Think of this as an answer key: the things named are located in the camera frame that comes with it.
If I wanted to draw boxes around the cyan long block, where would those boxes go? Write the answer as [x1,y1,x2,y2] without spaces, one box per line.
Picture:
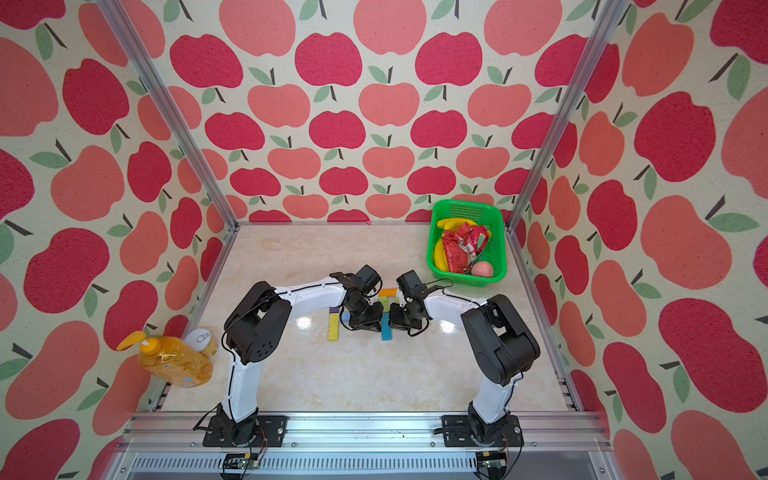
[381,313,393,341]

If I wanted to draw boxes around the yellow-green long block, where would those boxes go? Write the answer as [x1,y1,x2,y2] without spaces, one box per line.
[327,313,340,342]

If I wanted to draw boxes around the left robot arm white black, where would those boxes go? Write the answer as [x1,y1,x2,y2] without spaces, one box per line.
[195,266,383,448]

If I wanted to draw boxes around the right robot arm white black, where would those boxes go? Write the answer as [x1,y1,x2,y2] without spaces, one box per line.
[390,286,541,444]

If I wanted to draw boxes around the peach fruit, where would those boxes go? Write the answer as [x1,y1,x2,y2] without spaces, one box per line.
[471,261,495,278]

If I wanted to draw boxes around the red snack bag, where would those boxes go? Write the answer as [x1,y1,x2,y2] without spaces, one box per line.
[441,219,492,274]

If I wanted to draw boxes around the green plastic basket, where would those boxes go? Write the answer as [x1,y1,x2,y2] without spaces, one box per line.
[426,199,507,288]

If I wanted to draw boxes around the bananas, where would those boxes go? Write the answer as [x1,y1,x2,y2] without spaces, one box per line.
[433,217,488,274]

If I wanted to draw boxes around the white round container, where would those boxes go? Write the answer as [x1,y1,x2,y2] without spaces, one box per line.
[183,328,219,358]

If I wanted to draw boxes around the orange soap bottle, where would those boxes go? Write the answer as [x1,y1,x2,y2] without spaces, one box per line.
[116,331,213,388]

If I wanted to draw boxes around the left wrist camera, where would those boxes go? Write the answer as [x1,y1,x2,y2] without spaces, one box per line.
[354,264,383,298]

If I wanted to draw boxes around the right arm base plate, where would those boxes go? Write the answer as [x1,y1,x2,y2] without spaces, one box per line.
[433,414,524,448]

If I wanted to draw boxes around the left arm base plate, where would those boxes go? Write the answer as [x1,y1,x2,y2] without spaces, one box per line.
[202,415,288,448]

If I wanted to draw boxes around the aluminium front rail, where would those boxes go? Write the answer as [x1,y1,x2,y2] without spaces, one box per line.
[103,411,623,479]

